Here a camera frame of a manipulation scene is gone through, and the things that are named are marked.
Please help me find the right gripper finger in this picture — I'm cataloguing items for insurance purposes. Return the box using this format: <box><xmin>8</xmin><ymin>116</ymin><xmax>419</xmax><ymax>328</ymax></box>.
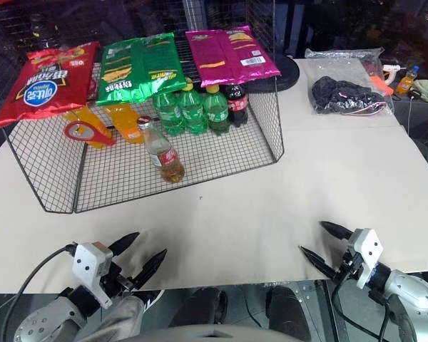
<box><xmin>319</xmin><ymin>220</ymin><xmax>355</xmax><ymax>242</ymax></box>
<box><xmin>298</xmin><ymin>244</ymin><xmax>340</xmax><ymax>281</ymax></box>

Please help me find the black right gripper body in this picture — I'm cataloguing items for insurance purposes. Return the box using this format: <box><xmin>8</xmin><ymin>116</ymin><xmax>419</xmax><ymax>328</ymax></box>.
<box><xmin>332</xmin><ymin>237</ymin><xmax>364</xmax><ymax>283</ymax></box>

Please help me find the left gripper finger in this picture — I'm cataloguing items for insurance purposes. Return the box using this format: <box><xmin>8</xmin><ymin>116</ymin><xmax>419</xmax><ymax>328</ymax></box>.
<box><xmin>129</xmin><ymin>249</ymin><xmax>168</xmax><ymax>291</ymax></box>
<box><xmin>108</xmin><ymin>232</ymin><xmax>141</xmax><ymax>256</ymax></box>

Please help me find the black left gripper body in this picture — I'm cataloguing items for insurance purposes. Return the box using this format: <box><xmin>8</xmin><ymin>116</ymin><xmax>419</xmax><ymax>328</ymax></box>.
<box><xmin>100</xmin><ymin>255</ymin><xmax>138</xmax><ymax>302</ymax></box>

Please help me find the glass bottle with red label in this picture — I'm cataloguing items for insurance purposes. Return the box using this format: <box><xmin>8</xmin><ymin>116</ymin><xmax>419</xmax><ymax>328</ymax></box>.
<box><xmin>136</xmin><ymin>115</ymin><xmax>185</xmax><ymax>184</ymax></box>

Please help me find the orange soda plastic bottle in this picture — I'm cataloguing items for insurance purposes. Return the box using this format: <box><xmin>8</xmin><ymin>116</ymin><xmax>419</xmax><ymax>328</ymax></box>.
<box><xmin>105</xmin><ymin>103</ymin><xmax>147</xmax><ymax>145</ymax></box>
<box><xmin>64</xmin><ymin>105</ymin><xmax>117</xmax><ymax>151</ymax></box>

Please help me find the green soda plastic bottle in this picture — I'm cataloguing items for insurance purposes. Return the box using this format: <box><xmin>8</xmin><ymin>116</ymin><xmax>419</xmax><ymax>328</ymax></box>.
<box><xmin>152</xmin><ymin>90</ymin><xmax>186</xmax><ymax>138</ymax></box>
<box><xmin>203</xmin><ymin>84</ymin><xmax>232</xmax><ymax>137</ymax></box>
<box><xmin>178</xmin><ymin>83</ymin><xmax>208</xmax><ymax>135</ymax></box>

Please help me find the dark cola plastic bottle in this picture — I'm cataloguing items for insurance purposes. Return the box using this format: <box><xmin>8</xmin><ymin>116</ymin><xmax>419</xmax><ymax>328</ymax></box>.
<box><xmin>223</xmin><ymin>82</ymin><xmax>250</xmax><ymax>128</ymax></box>

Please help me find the small orange drink bottle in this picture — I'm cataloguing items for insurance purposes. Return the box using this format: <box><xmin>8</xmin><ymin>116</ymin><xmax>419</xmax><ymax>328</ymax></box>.
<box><xmin>395</xmin><ymin>65</ymin><xmax>421</xmax><ymax>97</ymax></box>

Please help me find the plastic bag with black contents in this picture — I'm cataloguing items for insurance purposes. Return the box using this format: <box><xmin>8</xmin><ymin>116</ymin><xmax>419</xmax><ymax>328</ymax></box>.
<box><xmin>310</xmin><ymin>74</ymin><xmax>395</xmax><ymax>117</ymax></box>

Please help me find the orange flat piece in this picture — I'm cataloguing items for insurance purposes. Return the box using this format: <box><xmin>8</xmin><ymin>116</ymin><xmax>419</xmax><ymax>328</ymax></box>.
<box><xmin>370</xmin><ymin>74</ymin><xmax>394</xmax><ymax>95</ymax></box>

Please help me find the black round stand base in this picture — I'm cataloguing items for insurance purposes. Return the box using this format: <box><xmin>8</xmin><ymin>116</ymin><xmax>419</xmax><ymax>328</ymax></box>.
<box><xmin>248</xmin><ymin>55</ymin><xmax>301</xmax><ymax>93</ymax></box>

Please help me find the white glue gun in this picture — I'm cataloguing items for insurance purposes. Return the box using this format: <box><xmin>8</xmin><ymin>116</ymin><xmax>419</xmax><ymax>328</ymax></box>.
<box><xmin>380</xmin><ymin>63</ymin><xmax>404</xmax><ymax>85</ymax></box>

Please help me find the red chip bag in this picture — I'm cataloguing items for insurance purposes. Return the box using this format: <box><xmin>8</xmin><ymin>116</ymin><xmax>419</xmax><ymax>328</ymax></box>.
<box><xmin>0</xmin><ymin>41</ymin><xmax>101</xmax><ymax>129</ymax></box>

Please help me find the clear empty plastic bag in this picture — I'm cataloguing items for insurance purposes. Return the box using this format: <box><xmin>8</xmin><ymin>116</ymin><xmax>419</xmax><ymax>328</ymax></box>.
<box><xmin>304</xmin><ymin>46</ymin><xmax>386</xmax><ymax>78</ymax></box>

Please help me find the green chip bag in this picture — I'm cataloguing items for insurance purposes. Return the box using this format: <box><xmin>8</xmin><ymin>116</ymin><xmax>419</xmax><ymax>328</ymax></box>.
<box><xmin>94</xmin><ymin>31</ymin><xmax>188</xmax><ymax>107</ymax></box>

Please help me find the magenta chip bag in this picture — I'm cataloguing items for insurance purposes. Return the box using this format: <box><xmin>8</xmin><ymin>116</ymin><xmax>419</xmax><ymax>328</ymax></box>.
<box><xmin>184</xmin><ymin>24</ymin><xmax>282</xmax><ymax>88</ymax></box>

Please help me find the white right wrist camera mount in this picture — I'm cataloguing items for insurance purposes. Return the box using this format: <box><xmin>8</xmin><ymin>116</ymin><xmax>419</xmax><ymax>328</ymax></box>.
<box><xmin>347</xmin><ymin>228</ymin><xmax>384</xmax><ymax>290</ymax></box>

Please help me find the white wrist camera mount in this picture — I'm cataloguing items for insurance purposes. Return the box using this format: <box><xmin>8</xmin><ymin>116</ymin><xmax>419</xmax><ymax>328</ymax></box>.
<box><xmin>72</xmin><ymin>242</ymin><xmax>114</xmax><ymax>309</ymax></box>
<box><xmin>347</xmin><ymin>228</ymin><xmax>384</xmax><ymax>290</ymax></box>

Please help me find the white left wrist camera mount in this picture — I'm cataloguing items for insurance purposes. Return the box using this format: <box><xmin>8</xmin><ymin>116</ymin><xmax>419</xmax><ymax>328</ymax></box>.
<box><xmin>72</xmin><ymin>242</ymin><xmax>114</xmax><ymax>309</ymax></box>

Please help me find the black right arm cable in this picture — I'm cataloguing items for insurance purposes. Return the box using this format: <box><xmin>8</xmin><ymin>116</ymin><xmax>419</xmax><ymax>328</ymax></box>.
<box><xmin>329</xmin><ymin>277</ymin><xmax>397</xmax><ymax>342</ymax></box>

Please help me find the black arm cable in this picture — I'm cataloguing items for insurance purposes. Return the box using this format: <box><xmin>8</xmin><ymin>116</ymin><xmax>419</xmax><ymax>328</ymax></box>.
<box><xmin>329</xmin><ymin>277</ymin><xmax>397</xmax><ymax>342</ymax></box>
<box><xmin>1</xmin><ymin>243</ymin><xmax>76</xmax><ymax>342</ymax></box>

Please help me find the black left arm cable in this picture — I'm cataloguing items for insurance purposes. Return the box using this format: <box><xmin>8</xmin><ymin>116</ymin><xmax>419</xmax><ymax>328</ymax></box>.
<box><xmin>1</xmin><ymin>243</ymin><xmax>76</xmax><ymax>342</ymax></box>

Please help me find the black wire rack shelf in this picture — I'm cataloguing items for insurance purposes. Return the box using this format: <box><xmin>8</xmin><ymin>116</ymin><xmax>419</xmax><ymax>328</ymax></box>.
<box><xmin>1</xmin><ymin>35</ymin><xmax>285</xmax><ymax>214</ymax></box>

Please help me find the wire grid panel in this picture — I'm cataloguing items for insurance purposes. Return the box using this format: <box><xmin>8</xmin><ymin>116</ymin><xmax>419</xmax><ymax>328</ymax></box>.
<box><xmin>180</xmin><ymin>0</ymin><xmax>274</xmax><ymax>54</ymax></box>

